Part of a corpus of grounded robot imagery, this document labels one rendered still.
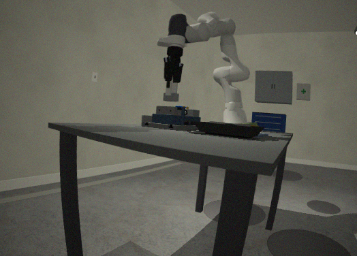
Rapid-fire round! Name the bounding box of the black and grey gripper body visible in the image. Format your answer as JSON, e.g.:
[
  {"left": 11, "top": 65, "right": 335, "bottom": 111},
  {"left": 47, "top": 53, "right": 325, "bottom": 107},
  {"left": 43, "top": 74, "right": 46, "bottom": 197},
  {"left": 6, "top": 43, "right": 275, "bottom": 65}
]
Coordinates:
[{"left": 167, "top": 46, "right": 183, "bottom": 67}]

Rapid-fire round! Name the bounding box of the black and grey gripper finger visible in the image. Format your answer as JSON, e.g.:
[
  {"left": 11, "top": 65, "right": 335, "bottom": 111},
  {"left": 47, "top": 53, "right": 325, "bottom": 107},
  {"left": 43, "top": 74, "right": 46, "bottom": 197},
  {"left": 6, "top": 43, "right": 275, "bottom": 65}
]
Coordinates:
[
  {"left": 172, "top": 60, "right": 183, "bottom": 93},
  {"left": 164, "top": 56, "right": 177, "bottom": 95}
]

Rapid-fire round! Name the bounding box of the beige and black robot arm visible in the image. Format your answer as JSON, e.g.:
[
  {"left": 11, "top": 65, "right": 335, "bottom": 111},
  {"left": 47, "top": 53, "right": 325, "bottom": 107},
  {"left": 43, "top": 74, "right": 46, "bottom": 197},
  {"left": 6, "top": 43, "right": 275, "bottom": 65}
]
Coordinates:
[{"left": 157, "top": 12, "right": 250, "bottom": 123}]

